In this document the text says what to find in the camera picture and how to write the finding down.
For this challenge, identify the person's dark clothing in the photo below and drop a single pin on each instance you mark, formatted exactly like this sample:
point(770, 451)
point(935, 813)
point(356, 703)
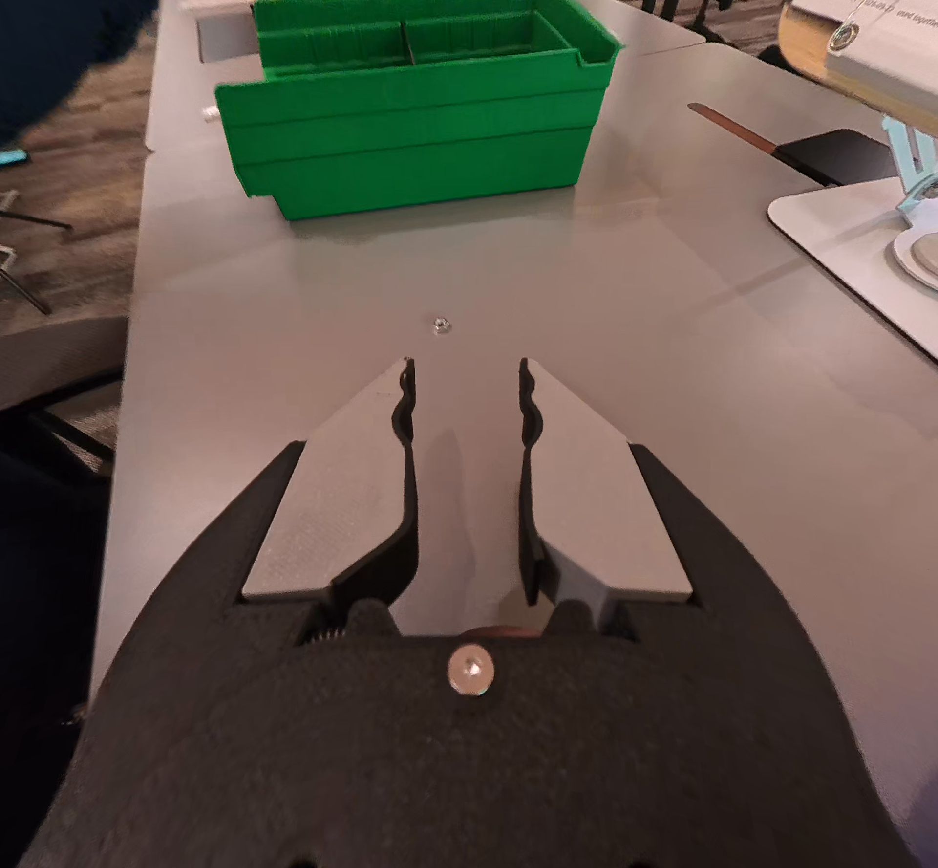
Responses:
point(36, 663)

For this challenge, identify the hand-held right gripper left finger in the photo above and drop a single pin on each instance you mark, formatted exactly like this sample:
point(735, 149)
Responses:
point(330, 509)

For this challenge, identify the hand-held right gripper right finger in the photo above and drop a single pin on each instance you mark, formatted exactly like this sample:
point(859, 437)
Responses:
point(601, 509)

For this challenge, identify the grey office chair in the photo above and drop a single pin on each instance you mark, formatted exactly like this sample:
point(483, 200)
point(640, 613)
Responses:
point(51, 362)

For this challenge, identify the instruction sheet on stand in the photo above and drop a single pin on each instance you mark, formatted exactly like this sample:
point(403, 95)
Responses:
point(821, 54)

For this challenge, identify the person's left forearm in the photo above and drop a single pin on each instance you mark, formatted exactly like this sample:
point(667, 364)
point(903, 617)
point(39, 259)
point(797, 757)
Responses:
point(66, 17)

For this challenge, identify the brown flat strip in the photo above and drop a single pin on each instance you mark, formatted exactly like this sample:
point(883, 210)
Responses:
point(733, 129)

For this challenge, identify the black phone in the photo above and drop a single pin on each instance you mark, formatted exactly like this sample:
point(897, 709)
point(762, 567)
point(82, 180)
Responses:
point(835, 153)

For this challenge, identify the black tripod legs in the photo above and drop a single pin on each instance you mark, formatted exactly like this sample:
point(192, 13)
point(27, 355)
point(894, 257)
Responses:
point(29, 219)

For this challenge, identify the green plastic bin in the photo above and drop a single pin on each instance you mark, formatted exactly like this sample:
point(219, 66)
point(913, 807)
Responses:
point(410, 149)

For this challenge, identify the white stand base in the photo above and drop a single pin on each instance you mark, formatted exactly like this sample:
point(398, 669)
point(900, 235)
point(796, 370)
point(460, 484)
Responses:
point(835, 237)

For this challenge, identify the small cyan object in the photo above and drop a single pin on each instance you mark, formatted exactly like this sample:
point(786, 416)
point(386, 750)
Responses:
point(11, 158)

